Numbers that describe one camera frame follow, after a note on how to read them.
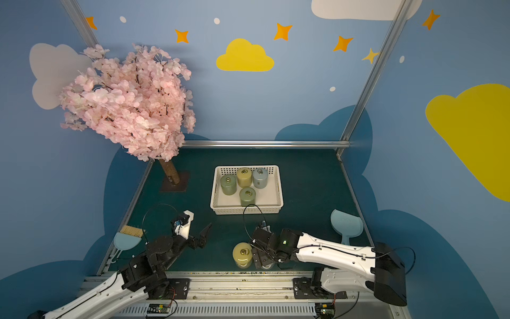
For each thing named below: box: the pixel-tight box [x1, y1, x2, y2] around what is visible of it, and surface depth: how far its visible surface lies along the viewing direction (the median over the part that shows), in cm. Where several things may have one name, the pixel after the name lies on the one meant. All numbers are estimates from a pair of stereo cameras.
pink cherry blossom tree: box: [60, 45, 197, 161], surface depth 66 cm
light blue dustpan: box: [330, 208, 364, 246], surface depth 93 cm
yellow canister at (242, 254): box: [232, 241, 254, 270], surface depth 77 cm
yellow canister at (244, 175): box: [237, 167, 253, 189], surface depth 103 cm
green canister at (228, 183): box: [220, 174, 238, 196], surface depth 100 cm
